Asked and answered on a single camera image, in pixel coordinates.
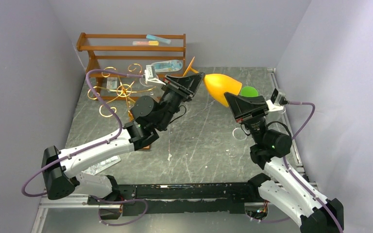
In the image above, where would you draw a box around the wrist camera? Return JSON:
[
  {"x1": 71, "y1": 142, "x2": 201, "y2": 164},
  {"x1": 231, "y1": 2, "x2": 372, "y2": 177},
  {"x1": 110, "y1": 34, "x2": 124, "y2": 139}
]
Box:
[
  {"x1": 144, "y1": 65, "x2": 165, "y2": 86},
  {"x1": 266, "y1": 88, "x2": 288, "y2": 114}
]

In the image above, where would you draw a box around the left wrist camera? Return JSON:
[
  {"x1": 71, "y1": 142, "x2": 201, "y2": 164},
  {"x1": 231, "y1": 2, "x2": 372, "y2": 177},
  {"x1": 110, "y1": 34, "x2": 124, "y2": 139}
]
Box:
[{"x1": 144, "y1": 65, "x2": 165, "y2": 86}]

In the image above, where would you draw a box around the wooden shelf rack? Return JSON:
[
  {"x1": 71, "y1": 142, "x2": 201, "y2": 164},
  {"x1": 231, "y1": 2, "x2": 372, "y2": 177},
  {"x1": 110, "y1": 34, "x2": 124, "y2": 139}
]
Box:
[{"x1": 76, "y1": 33, "x2": 187, "y2": 97}]

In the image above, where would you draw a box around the small box on shelf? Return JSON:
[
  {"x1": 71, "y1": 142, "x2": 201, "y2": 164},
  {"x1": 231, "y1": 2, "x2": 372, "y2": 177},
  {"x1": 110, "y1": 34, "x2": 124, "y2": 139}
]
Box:
[{"x1": 106, "y1": 77, "x2": 119, "y2": 92}]

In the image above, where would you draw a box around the small clear glass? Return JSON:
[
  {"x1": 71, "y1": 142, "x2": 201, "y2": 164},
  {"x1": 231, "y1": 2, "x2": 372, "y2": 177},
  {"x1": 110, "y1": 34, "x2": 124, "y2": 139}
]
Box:
[{"x1": 232, "y1": 128, "x2": 247, "y2": 141}]

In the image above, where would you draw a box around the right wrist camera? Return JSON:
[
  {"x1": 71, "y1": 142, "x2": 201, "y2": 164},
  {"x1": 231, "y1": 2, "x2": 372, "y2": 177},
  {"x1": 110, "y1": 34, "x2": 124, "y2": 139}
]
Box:
[{"x1": 266, "y1": 88, "x2": 288, "y2": 114}]

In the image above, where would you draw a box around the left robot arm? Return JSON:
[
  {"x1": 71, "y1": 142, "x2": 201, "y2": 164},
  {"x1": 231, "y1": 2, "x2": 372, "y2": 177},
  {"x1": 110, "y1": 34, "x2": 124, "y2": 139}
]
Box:
[{"x1": 42, "y1": 72, "x2": 205, "y2": 204}]

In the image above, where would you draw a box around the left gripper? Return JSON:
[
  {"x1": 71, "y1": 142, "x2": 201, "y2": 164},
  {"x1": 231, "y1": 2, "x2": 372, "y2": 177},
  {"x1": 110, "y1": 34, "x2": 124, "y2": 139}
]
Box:
[{"x1": 159, "y1": 75, "x2": 207, "y2": 132}]

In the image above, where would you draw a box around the orange plastic wine glass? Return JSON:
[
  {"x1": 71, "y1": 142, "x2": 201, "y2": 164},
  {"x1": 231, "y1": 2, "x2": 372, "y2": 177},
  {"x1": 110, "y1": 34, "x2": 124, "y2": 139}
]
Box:
[{"x1": 182, "y1": 56, "x2": 243, "y2": 108}]

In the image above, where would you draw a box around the black base frame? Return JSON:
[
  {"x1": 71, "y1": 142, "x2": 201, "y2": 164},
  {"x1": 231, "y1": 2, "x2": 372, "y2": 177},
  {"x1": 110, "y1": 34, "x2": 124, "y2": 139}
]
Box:
[{"x1": 86, "y1": 175, "x2": 319, "y2": 222}]

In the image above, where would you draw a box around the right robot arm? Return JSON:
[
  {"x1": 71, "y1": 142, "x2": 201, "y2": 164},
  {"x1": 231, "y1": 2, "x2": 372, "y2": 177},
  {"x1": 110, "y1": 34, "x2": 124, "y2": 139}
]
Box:
[{"x1": 224, "y1": 90, "x2": 344, "y2": 233}]

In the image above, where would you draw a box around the packaged item on table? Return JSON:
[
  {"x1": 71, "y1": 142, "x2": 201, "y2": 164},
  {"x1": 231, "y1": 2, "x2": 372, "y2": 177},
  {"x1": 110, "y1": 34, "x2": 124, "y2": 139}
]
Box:
[{"x1": 88, "y1": 155, "x2": 121, "y2": 175}]

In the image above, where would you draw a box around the green plastic wine glass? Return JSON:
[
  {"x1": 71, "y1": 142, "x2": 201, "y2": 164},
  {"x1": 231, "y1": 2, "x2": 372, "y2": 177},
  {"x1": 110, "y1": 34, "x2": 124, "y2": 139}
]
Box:
[{"x1": 239, "y1": 86, "x2": 259, "y2": 98}]

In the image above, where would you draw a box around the gold wire wine glass rack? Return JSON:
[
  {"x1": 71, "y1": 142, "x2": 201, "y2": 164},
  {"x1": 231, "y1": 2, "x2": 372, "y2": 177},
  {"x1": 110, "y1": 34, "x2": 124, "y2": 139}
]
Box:
[{"x1": 87, "y1": 67, "x2": 154, "y2": 120}]

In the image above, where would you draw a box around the blue toothbrush package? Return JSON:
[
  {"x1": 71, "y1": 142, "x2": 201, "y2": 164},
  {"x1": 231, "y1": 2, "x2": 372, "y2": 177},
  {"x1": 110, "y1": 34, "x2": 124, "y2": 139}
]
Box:
[{"x1": 152, "y1": 60, "x2": 183, "y2": 73}]

